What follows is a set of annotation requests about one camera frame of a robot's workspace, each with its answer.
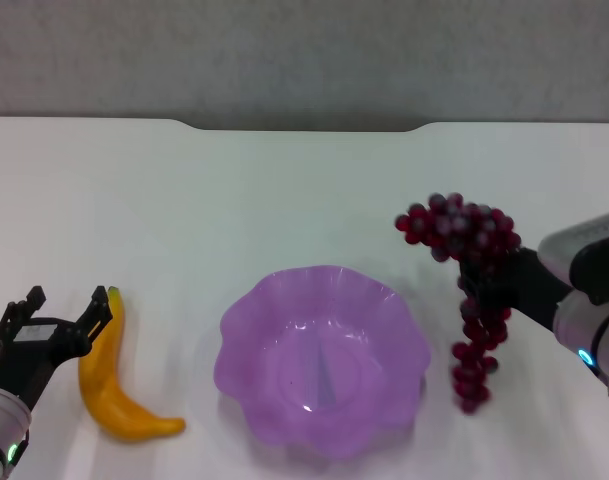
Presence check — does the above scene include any yellow banana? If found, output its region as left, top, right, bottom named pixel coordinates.
left=77, top=285, right=187, bottom=443

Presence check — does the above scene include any purple wavy plastic bowl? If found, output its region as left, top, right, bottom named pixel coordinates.
left=212, top=264, right=432, bottom=462

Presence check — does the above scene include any red grape bunch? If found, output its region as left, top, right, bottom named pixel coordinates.
left=394, top=192, right=523, bottom=416

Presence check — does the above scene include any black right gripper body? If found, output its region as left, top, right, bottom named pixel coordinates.
left=458, top=248, right=574, bottom=332

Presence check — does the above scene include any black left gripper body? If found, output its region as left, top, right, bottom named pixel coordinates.
left=0, top=318, right=93, bottom=410

